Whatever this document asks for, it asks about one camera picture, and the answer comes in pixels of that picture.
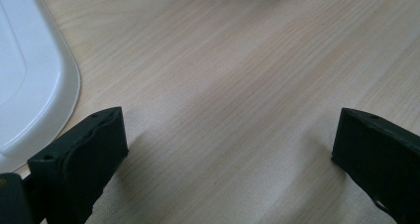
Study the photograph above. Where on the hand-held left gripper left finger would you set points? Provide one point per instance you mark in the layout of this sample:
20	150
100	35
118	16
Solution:
79	164

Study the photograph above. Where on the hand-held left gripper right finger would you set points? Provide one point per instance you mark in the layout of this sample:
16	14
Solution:
379	158

